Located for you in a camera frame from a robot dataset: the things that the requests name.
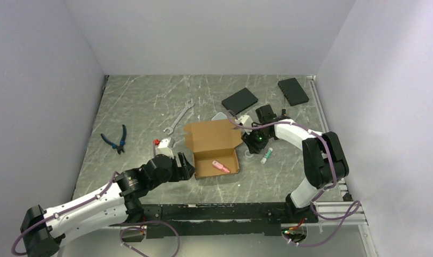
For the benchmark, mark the clear tape roll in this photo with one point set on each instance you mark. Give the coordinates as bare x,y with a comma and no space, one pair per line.
248,154

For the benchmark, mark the yellow black screwdriver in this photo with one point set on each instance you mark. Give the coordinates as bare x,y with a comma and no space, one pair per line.
283,110

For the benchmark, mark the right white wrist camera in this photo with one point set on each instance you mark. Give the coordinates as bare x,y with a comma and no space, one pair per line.
244,122

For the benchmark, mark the brown cardboard box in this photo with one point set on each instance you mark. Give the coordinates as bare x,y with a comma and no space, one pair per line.
213,140

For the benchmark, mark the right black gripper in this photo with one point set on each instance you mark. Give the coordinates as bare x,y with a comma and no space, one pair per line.
254,146

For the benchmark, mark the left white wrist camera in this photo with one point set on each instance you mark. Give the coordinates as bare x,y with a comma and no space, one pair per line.
164,147

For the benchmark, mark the green white glue stick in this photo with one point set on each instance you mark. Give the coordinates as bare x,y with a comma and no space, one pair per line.
266,156

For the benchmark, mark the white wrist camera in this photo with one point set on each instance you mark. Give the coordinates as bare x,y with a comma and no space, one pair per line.
164,147
244,122

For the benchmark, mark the black flat network switch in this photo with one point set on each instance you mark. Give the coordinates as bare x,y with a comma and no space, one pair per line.
239,101

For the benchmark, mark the black ported switch box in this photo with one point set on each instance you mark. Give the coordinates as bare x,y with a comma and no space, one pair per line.
292,91

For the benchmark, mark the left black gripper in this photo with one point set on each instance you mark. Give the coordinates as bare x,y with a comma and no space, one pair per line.
181,173

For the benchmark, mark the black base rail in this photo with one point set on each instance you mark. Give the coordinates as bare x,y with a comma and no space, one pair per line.
267,218

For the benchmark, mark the silver open-end wrench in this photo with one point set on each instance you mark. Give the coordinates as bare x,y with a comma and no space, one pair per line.
171,128

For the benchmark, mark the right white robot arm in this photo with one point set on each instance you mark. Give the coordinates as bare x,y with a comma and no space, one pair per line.
323,158

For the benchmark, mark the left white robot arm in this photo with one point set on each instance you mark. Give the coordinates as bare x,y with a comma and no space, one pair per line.
44,231

